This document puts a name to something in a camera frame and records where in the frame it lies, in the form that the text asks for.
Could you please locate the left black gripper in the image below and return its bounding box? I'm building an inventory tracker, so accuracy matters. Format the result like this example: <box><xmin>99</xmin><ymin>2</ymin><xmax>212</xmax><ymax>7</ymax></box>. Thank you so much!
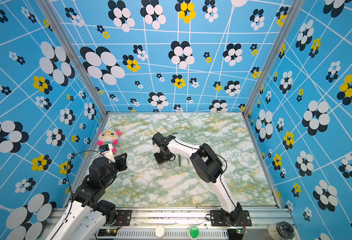
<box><xmin>101</xmin><ymin>152</ymin><xmax>128</xmax><ymax>190</ymax></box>

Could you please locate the dark green gel pen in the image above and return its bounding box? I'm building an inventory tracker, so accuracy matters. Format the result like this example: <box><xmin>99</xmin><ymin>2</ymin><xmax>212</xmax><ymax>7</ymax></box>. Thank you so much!
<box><xmin>117</xmin><ymin>142</ymin><xmax>123</xmax><ymax>155</ymax></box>

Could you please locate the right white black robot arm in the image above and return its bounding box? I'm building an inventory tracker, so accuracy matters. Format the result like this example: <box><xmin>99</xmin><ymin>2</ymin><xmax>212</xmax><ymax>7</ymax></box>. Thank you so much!
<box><xmin>152</xmin><ymin>133</ymin><xmax>242</xmax><ymax>226</ymax></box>

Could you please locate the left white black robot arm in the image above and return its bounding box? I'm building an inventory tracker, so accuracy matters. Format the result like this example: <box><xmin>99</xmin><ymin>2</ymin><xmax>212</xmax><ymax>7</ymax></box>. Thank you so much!
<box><xmin>45</xmin><ymin>153</ymin><xmax>132</xmax><ymax>240</ymax></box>

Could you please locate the pink green plush toy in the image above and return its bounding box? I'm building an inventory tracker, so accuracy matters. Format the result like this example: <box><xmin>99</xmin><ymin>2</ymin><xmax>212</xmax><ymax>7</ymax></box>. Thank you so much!
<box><xmin>97</xmin><ymin>131</ymin><xmax>122</xmax><ymax>154</ymax></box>

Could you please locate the white push button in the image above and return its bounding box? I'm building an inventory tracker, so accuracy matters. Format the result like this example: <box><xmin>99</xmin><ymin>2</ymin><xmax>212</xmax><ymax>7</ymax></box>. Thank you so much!
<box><xmin>155</xmin><ymin>226</ymin><xmax>166</xmax><ymax>238</ymax></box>

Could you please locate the green push button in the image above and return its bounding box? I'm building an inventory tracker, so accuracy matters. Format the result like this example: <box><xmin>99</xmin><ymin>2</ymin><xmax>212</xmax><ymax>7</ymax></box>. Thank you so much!
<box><xmin>188</xmin><ymin>226</ymin><xmax>200</xmax><ymax>240</ymax></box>

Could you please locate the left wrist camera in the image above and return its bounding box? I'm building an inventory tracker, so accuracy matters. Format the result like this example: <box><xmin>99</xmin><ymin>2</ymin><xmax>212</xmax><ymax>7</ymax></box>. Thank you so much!
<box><xmin>99</xmin><ymin>144</ymin><xmax>117</xmax><ymax>163</ymax></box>

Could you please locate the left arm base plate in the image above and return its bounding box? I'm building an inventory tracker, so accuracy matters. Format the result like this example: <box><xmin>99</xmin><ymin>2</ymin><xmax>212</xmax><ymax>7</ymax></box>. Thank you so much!
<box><xmin>104</xmin><ymin>209</ymin><xmax>133</xmax><ymax>227</ymax></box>

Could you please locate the aluminium front rail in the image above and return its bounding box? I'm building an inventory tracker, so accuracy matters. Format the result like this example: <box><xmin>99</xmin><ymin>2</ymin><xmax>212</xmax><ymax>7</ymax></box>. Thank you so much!
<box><xmin>40</xmin><ymin>206</ymin><xmax>302</xmax><ymax>240</ymax></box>

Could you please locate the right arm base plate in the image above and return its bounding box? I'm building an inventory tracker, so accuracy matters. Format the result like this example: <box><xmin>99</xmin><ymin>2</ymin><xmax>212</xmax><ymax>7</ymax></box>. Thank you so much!
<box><xmin>209</xmin><ymin>210</ymin><xmax>252</xmax><ymax>227</ymax></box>

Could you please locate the left aluminium corner post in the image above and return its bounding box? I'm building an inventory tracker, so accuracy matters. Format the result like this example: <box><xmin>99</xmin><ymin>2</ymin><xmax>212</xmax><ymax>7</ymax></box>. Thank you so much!
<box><xmin>36</xmin><ymin>1</ymin><xmax>108</xmax><ymax>118</ymax></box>

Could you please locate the aluminium corner post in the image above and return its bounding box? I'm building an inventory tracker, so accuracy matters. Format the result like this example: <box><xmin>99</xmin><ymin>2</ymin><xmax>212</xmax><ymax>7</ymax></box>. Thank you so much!
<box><xmin>244</xmin><ymin>0</ymin><xmax>305</xmax><ymax>117</ymax></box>
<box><xmin>36</xmin><ymin>1</ymin><xmax>108</xmax><ymax>118</ymax></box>

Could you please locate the right aluminium corner post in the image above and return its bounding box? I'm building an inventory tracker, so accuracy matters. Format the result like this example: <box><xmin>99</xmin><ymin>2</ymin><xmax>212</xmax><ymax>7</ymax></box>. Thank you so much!
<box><xmin>244</xmin><ymin>0</ymin><xmax>305</xmax><ymax>117</ymax></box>

